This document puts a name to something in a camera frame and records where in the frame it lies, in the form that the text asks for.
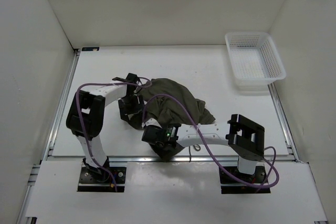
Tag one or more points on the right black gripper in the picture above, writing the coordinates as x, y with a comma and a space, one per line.
161, 152

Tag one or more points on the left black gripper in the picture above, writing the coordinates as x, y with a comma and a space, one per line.
124, 112

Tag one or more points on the olive green shorts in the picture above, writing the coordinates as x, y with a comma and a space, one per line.
173, 103

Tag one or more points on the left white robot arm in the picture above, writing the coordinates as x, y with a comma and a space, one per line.
86, 115

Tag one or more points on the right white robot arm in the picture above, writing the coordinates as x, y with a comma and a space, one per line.
244, 136

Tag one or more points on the small blue corner label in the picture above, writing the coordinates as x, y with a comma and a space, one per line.
90, 48

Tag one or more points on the white plastic basket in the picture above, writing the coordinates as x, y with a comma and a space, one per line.
255, 60

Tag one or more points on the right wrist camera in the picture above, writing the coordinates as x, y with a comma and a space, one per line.
151, 122

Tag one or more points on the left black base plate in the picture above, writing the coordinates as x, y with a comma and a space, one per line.
92, 183

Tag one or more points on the aluminium rail frame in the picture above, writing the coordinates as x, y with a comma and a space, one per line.
185, 190

